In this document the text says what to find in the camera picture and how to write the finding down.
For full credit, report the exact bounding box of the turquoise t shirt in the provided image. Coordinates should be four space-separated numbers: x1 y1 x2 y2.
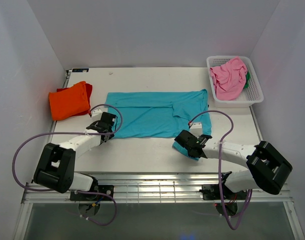
104 89 213 162

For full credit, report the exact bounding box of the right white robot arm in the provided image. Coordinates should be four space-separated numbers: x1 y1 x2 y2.
174 130 293 199

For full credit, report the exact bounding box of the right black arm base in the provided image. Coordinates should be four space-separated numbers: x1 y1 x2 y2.
199 184 247 200

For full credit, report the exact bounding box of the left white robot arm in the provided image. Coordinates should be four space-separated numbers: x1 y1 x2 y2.
33 110 118 200

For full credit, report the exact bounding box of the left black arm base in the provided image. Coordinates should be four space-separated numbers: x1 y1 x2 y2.
69 185 115 202

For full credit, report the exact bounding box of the folded red t shirt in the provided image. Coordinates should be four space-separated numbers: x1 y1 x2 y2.
56 83 93 117

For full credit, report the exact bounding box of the folded orange t shirt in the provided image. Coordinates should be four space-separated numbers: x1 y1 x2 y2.
48 80 91 122

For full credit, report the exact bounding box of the blue table label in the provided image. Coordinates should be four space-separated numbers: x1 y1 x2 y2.
71 68 89 73

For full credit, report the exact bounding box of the pink t shirt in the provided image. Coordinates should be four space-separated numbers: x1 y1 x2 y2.
209 56 248 101

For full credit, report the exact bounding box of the white plastic basket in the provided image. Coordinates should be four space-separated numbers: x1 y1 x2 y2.
206 55 264 108

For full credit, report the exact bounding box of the green t shirt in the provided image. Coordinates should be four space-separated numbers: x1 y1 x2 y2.
243 71 251 89

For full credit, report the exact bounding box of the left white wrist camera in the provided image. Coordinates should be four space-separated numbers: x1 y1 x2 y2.
89 108 103 121

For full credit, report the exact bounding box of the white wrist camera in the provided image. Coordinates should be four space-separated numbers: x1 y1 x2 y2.
188 122 203 137
89 108 103 121

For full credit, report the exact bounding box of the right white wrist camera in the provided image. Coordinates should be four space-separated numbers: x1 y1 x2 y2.
188 122 203 137

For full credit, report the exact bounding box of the aluminium front rail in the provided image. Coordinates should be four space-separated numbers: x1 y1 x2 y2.
21 173 294 204

